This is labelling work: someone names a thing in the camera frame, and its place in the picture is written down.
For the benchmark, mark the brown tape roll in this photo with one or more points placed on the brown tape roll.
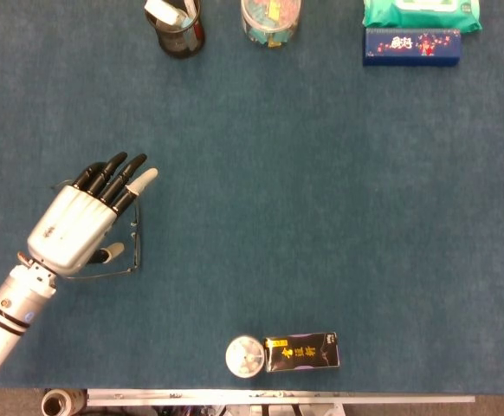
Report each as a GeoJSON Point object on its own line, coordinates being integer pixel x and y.
{"type": "Point", "coordinates": [72, 401]}

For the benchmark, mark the clear jar of binder clips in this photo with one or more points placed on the clear jar of binder clips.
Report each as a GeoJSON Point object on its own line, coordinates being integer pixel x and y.
{"type": "Point", "coordinates": [269, 21]}

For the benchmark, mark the teal pen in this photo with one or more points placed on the teal pen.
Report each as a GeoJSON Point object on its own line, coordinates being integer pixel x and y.
{"type": "Point", "coordinates": [190, 39]}

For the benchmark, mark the round silver lidded tin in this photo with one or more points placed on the round silver lidded tin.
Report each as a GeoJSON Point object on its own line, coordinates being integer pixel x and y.
{"type": "Point", "coordinates": [243, 357]}

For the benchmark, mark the dark blue printed box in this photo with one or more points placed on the dark blue printed box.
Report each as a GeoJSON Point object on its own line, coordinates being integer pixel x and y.
{"type": "Point", "coordinates": [408, 56]}

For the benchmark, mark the black mesh pen holder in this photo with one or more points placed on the black mesh pen holder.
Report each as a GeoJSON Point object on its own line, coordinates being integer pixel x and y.
{"type": "Point", "coordinates": [178, 43]}

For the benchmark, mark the thin-framed eyeglasses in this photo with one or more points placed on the thin-framed eyeglasses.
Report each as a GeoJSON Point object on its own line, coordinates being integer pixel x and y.
{"type": "Point", "coordinates": [137, 255]}

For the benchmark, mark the red white marker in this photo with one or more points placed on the red white marker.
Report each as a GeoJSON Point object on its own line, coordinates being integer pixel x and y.
{"type": "Point", "coordinates": [198, 32]}

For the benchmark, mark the black box gold characters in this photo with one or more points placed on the black box gold characters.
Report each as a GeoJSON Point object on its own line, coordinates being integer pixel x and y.
{"type": "Point", "coordinates": [304, 353]}

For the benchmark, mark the white eraser block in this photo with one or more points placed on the white eraser block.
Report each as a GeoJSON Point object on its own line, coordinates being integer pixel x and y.
{"type": "Point", "coordinates": [161, 11]}

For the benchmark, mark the silver metal rail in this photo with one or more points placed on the silver metal rail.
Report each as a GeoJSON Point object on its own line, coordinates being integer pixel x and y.
{"type": "Point", "coordinates": [278, 396]}

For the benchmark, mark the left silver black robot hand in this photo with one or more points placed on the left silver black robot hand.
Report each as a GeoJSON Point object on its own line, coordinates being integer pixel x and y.
{"type": "Point", "coordinates": [70, 225]}

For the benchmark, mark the green wet wipes pack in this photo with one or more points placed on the green wet wipes pack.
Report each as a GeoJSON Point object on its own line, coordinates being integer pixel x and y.
{"type": "Point", "coordinates": [408, 17]}

